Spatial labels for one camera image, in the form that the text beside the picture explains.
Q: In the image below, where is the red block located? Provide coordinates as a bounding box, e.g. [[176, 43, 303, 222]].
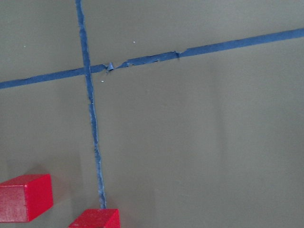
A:
[[68, 209, 121, 228], [0, 174, 54, 223]]

